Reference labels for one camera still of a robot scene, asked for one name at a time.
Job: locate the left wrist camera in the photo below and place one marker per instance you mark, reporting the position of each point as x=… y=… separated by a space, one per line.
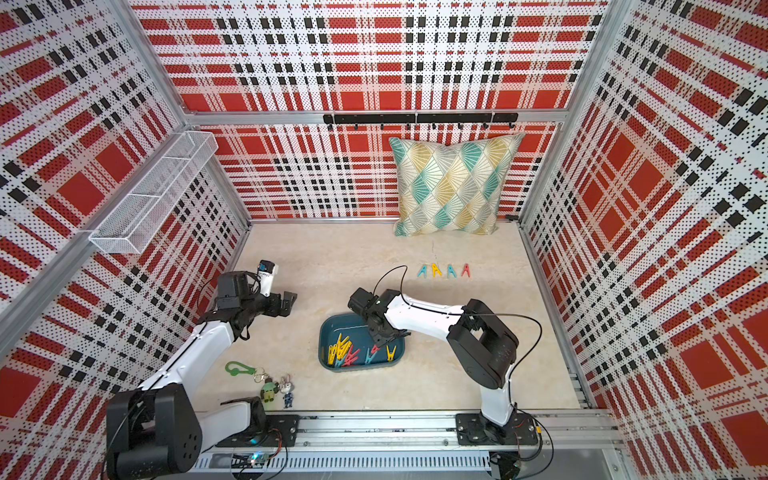
x=266 y=273

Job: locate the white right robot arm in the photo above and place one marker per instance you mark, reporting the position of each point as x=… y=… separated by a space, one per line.
x=483 y=344

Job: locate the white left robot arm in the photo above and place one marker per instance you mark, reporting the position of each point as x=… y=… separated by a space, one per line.
x=153 y=430

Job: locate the green carabiner keychain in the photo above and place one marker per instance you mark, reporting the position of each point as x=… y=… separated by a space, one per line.
x=235 y=368

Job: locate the teal clothespin in box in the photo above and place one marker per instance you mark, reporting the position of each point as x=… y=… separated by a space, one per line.
x=369 y=357

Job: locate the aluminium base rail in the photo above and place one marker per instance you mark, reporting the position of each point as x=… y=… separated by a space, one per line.
x=558 y=444

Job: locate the black hook rail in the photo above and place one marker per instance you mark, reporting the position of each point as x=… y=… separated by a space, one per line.
x=356 y=120

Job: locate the geometric patterned pillow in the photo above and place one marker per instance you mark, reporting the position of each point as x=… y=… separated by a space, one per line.
x=451 y=187

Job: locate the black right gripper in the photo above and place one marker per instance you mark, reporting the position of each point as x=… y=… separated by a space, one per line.
x=380 y=340

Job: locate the yellow clothespin in box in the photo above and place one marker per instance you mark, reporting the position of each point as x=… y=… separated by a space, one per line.
x=338 y=351

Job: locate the rabbit figurine keychain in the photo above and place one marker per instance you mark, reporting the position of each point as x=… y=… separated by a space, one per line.
x=286 y=388

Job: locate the green figurine keychain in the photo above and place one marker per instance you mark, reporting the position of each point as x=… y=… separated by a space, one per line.
x=269 y=391

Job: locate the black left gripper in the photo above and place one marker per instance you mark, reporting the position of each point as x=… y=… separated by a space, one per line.
x=286 y=303

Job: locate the teal plastic storage box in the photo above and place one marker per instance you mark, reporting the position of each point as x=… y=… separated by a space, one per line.
x=353 y=326

